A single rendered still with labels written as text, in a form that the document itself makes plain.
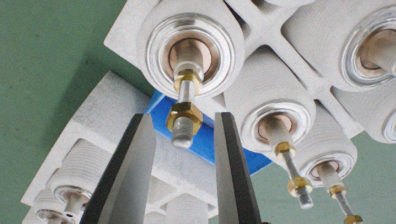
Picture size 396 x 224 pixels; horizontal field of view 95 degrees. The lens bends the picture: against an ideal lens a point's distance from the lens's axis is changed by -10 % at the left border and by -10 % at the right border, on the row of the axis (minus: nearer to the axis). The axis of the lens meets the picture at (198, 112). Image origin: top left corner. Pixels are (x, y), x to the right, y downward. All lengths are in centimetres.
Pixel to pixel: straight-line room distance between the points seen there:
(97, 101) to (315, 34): 35
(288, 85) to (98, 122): 30
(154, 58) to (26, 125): 62
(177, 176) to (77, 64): 33
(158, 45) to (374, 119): 25
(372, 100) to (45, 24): 57
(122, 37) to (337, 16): 22
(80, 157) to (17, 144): 49
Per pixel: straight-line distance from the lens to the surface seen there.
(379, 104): 29
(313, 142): 29
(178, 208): 47
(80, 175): 36
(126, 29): 25
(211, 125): 54
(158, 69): 18
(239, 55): 18
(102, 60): 49
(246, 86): 22
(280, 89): 21
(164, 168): 40
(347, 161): 32
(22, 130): 78
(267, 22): 25
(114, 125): 39
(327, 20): 22
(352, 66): 22
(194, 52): 16
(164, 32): 17
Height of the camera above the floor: 41
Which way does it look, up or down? 53 degrees down
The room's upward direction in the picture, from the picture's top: 179 degrees counter-clockwise
